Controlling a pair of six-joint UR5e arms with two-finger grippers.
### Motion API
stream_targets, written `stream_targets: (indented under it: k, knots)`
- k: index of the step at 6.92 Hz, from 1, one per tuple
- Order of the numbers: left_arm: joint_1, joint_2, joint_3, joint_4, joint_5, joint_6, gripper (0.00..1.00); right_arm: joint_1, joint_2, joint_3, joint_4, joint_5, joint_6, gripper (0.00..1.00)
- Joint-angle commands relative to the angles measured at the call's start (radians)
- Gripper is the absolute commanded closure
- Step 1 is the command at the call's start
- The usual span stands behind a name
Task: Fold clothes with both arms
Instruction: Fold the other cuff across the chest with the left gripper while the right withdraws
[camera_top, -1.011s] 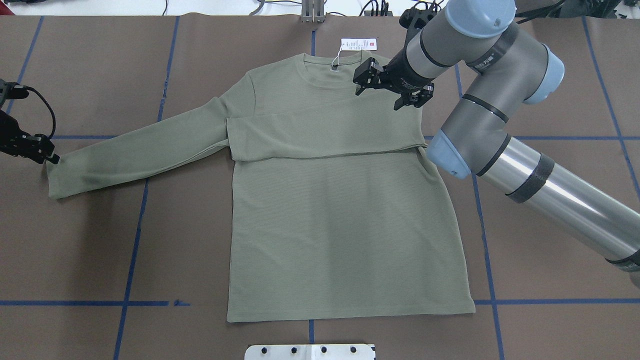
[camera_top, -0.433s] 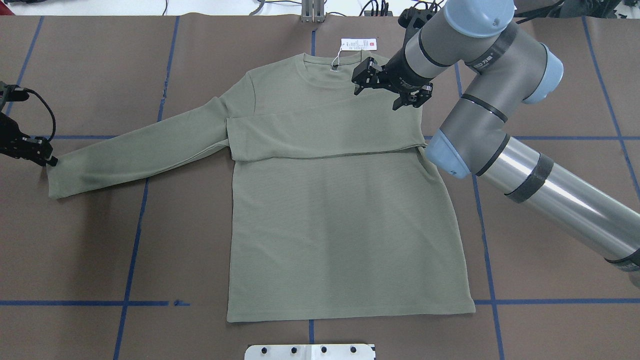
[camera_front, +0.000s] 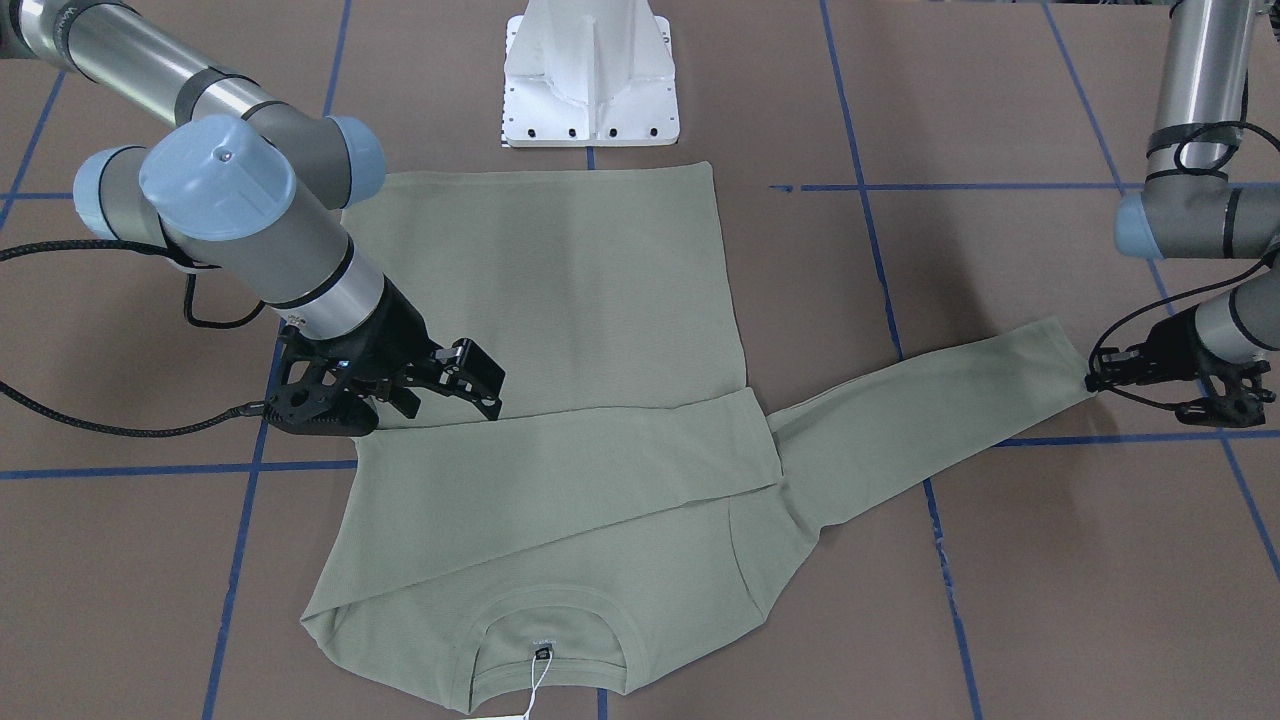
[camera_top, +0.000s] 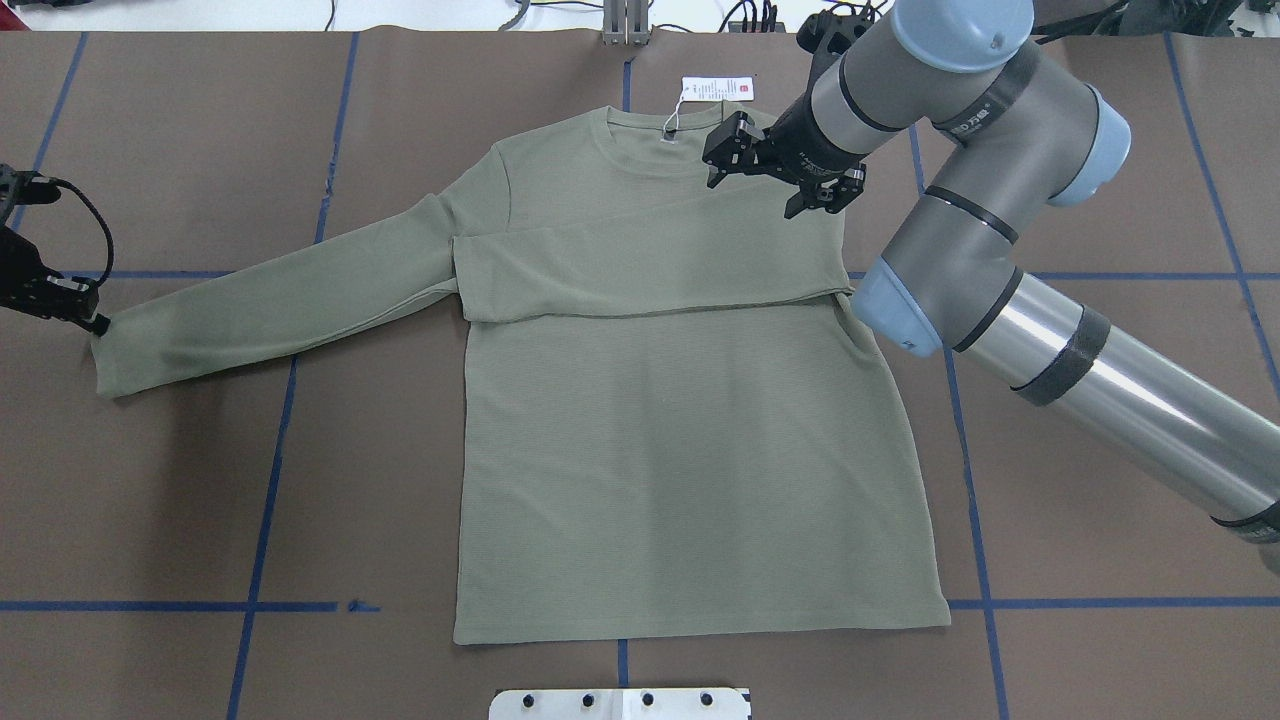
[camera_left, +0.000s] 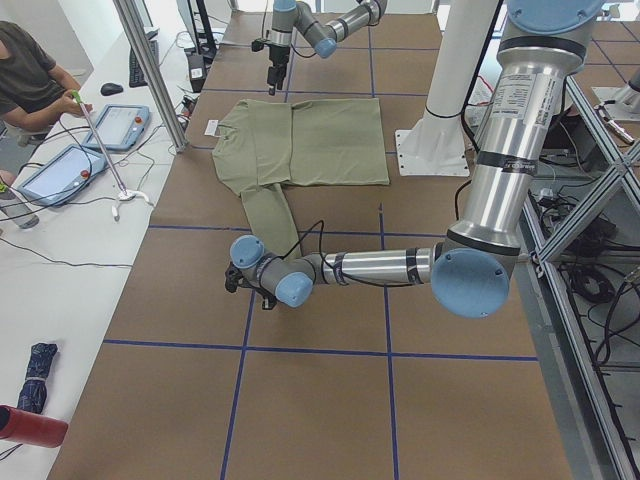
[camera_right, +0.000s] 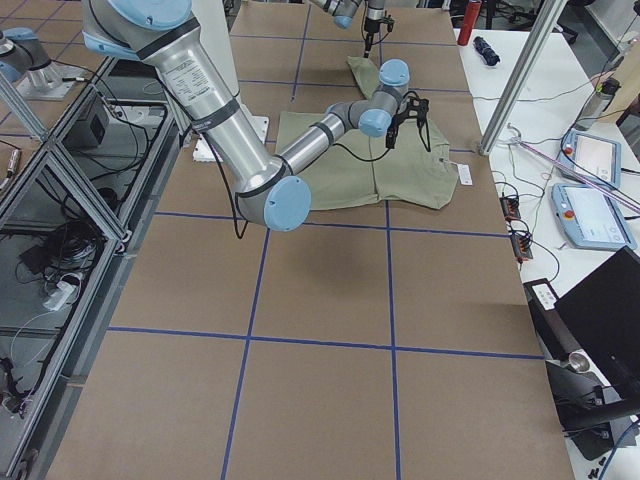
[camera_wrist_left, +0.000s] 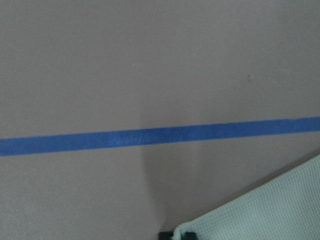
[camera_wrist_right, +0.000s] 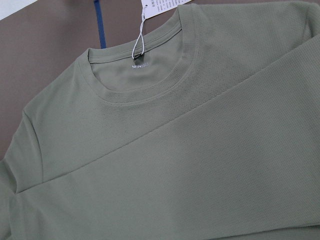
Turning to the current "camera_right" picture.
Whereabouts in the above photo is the white garment hang tag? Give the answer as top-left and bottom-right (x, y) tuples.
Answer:
(457, 163), (474, 186)

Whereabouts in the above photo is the black orange usb hub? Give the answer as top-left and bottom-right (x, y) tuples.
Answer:
(509, 230), (533, 263)
(499, 195), (521, 221)

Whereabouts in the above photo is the sage green long-sleeve shirt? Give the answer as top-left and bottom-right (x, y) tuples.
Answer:
(276, 57), (458, 210)

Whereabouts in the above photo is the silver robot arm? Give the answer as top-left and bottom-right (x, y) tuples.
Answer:
(82, 1), (410, 231)
(310, 0), (395, 58)

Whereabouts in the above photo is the blue teach pendant far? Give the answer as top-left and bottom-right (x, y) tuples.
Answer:
(557, 129), (621, 188)

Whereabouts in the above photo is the black monitor on arm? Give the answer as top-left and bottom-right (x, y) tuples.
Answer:
(547, 247), (639, 460)

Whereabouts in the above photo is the black orange USB hub near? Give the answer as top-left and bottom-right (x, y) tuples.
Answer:
(509, 230), (533, 263)

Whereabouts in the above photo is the pink grabber stick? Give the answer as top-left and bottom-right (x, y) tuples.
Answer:
(506, 122), (640, 211)

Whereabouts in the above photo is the blue teach pendant near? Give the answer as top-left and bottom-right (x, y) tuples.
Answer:
(551, 184), (637, 251)

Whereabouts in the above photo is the grey water bottle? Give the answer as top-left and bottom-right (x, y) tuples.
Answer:
(574, 77), (621, 131)

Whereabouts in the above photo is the dark blue folded umbrella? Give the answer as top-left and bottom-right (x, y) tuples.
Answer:
(473, 36), (500, 67)

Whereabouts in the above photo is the black orange USB hub far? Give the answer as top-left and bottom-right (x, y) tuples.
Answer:
(499, 195), (521, 221)

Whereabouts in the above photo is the black box with white label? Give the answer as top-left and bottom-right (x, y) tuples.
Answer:
(523, 279), (589, 363)

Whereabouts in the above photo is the red water bottle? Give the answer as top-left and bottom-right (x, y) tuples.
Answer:
(457, 0), (483, 46)

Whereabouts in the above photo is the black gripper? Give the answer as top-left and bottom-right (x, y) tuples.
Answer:
(363, 16), (394, 57)
(385, 95), (431, 152)

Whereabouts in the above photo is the white power strip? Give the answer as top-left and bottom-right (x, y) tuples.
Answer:
(43, 280), (79, 311)

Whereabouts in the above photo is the aluminium frame post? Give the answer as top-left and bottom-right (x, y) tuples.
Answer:
(478, 0), (567, 156)

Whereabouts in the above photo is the aluminium extrusion side frame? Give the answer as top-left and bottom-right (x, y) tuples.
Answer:
(1, 60), (181, 479)

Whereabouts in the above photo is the blue teach pendant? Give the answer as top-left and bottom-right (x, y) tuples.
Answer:
(551, 184), (637, 251)
(557, 129), (621, 188)

